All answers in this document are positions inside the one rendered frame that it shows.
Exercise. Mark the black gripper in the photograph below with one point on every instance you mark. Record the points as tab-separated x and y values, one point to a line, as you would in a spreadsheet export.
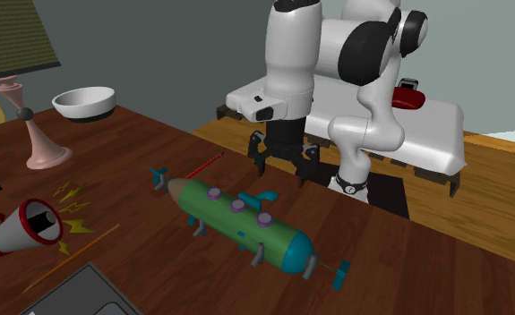
285	137

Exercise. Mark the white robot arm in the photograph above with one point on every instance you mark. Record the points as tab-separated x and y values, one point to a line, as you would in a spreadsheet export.
292	52

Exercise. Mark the green toy submarine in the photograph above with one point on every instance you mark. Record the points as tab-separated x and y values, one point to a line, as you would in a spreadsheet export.
235	220

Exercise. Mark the red pencil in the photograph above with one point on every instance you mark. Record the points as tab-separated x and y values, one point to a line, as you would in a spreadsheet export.
204	166

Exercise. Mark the black robot stand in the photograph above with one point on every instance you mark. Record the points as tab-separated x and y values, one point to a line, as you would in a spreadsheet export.
388	194

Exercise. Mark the red cushion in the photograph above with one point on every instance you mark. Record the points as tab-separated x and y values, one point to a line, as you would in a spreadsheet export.
409	98

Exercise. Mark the brown wooden desk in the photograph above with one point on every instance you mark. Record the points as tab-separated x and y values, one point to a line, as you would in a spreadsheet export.
392	266

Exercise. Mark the white bowl with black base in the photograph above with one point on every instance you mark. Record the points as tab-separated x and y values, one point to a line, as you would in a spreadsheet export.
84	101

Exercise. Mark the thin orange stick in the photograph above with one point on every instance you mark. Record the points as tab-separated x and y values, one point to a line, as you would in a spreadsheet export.
71	257

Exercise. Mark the grey flat device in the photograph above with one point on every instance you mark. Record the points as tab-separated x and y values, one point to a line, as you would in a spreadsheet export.
82	292

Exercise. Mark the red and white megaphone toy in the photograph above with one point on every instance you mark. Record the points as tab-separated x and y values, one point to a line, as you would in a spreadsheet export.
19	231

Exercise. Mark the pink lamp with green shade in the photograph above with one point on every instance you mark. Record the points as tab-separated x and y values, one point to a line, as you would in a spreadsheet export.
12	35

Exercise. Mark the white bed with wooden frame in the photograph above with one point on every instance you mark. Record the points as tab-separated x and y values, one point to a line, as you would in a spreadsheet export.
436	131

